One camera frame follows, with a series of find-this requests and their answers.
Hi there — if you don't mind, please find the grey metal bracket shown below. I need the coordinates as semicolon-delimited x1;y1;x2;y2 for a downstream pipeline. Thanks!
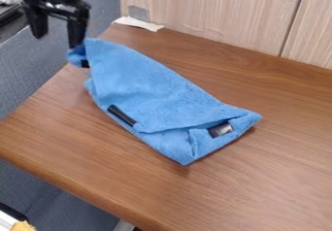
126;5;152;23

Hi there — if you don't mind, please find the blue cloth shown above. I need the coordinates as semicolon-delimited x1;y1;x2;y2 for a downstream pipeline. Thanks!
64;38;264;167

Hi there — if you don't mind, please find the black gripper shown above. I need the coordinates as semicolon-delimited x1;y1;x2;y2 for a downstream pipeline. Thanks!
19;0;92;69

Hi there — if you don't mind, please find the white paper scrap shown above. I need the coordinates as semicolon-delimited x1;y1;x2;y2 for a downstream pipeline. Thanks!
111;16;166;33

